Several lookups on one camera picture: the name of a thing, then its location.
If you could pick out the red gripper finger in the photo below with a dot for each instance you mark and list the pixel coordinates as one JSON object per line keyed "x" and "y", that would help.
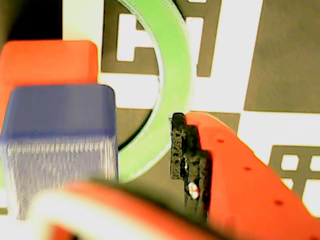
{"x": 237, "y": 187}
{"x": 120, "y": 215}

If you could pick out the blue cube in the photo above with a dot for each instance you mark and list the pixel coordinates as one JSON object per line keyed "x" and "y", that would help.
{"x": 57, "y": 112}

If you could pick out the red cube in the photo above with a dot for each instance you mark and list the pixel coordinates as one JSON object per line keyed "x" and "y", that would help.
{"x": 50, "y": 62}

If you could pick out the black white marker checkerboard mat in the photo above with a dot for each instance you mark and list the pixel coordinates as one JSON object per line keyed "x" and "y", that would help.
{"x": 287, "y": 50}

